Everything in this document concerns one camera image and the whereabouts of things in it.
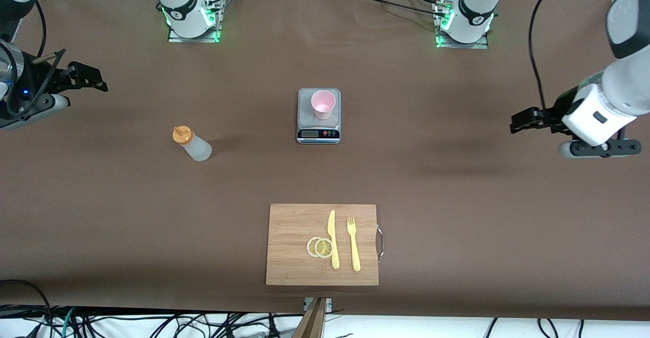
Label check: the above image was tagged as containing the translucent sauce bottle orange cap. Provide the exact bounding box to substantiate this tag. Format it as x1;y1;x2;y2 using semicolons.
172;125;213;162

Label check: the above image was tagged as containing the pink plastic cup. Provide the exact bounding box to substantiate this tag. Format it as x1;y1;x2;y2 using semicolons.
311;90;337;121

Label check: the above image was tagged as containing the silver digital kitchen scale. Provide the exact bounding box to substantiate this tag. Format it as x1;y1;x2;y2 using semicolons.
297;88;342;145

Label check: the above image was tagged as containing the yellow plastic fork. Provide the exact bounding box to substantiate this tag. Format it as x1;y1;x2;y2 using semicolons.
347;216;362;272

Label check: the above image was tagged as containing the yellow plastic knife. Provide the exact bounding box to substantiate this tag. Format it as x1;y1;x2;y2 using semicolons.
327;210;340;270

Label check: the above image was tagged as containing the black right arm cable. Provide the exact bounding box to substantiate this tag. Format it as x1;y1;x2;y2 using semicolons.
30;0;49;57

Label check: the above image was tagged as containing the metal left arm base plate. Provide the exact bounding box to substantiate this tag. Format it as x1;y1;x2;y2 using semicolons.
436;32;489;49

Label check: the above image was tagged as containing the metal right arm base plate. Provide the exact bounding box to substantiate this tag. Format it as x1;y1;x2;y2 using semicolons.
168;26;221;43

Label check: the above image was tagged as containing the black base power cable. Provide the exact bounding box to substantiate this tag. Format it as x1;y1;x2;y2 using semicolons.
350;0;447;16

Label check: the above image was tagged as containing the black floor cable loop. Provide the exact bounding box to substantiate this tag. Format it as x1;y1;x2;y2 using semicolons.
0;280;54;323

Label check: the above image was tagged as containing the teal floor cable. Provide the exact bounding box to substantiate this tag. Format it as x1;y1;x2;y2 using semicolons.
60;307;78;338

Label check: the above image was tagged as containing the wooden cutting board metal handle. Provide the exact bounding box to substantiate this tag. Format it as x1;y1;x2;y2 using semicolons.
266;204;384;286

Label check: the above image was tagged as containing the wooden post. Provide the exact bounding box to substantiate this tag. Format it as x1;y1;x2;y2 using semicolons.
292;297;328;338

